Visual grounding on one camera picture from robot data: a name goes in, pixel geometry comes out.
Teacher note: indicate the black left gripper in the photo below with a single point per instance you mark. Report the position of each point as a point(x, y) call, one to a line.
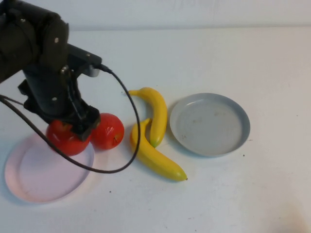
point(51, 94)

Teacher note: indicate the red apple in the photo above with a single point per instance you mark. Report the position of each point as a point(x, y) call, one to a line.
point(68, 145)
point(109, 136)

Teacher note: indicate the yellow banana with hooked stem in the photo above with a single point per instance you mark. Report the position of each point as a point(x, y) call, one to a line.
point(158, 109)

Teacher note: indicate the yellow banana with straight stem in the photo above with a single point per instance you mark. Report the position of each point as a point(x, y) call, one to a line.
point(158, 161)

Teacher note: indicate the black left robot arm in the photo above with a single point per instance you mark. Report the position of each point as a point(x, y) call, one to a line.
point(24, 36)

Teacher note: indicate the pink round plate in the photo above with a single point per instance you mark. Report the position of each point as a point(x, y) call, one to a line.
point(48, 179)

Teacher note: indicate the grey round plate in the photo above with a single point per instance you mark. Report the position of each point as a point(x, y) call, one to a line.
point(209, 126)

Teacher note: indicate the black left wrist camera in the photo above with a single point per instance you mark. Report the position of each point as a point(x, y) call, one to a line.
point(82, 58)

